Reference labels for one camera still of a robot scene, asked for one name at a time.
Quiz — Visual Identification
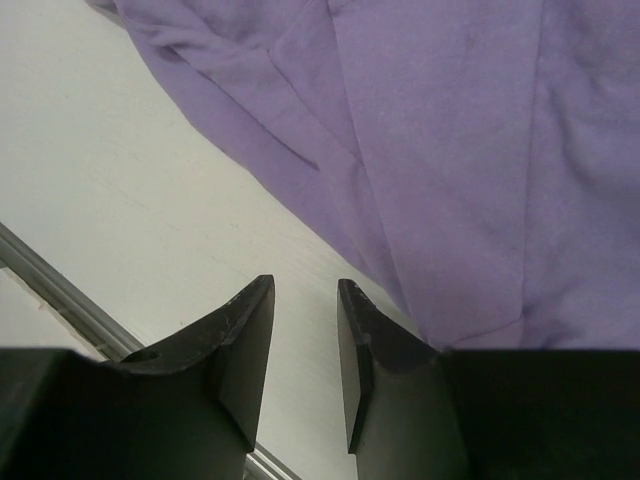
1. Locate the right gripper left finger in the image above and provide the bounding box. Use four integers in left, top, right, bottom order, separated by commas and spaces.
120, 275, 275, 453

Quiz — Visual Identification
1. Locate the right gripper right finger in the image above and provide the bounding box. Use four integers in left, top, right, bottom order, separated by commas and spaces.
337, 279, 437, 454

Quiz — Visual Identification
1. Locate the purple t shirt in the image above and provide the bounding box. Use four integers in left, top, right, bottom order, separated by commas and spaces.
101, 1, 639, 349

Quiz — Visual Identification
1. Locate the aluminium front rail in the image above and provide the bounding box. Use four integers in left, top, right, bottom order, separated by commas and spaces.
1, 229, 293, 479

